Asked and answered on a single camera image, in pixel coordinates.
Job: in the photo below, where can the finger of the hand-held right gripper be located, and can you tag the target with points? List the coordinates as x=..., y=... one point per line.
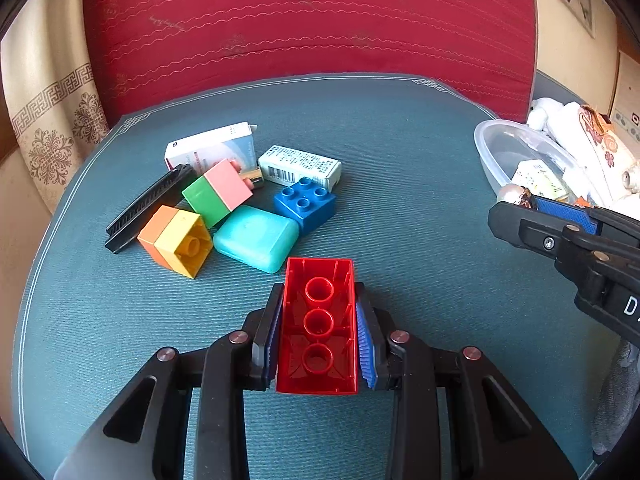
x=530, y=230
x=565, y=212

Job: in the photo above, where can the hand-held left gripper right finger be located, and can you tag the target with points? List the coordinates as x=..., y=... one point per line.
x=364, y=345

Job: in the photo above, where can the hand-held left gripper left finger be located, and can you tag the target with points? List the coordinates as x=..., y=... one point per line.
x=272, y=330

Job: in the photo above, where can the red toy building block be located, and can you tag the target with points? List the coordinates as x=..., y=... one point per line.
x=317, y=360

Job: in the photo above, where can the teal plastic case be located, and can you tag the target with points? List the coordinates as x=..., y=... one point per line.
x=255, y=237

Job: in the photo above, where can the clear plastic container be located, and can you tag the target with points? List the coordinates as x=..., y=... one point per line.
x=492, y=140

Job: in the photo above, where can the blue toy building block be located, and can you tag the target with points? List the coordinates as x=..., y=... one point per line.
x=305, y=207

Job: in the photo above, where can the orange yellow toy block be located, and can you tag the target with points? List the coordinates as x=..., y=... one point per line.
x=170, y=240

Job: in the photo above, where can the pink green toy block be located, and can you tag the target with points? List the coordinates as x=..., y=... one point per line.
x=215, y=200

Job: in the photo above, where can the brown gold lipstick tube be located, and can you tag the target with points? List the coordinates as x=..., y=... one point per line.
x=253, y=177

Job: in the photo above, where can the person's right hand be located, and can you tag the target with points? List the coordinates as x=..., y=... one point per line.
x=617, y=400

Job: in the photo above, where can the yellow green paper box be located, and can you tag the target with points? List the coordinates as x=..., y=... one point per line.
x=537, y=175

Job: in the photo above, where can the floral embroidered cloth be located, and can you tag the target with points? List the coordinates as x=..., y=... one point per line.
x=605, y=150

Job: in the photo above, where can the white cloth pile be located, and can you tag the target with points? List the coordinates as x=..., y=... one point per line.
x=547, y=115

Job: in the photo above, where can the white green medicine box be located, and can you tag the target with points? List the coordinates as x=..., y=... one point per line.
x=300, y=165

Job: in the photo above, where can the black plastic comb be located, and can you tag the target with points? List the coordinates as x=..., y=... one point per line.
x=135, y=215

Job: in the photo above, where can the white pink medicine box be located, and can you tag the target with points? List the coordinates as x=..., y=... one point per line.
x=210, y=147

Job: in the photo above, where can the red stitched cushion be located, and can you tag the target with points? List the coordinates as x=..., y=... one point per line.
x=300, y=25

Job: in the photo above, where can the beige patterned curtain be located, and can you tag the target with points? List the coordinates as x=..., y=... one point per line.
x=50, y=110

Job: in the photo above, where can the white wall panel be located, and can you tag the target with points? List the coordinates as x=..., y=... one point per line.
x=627, y=100

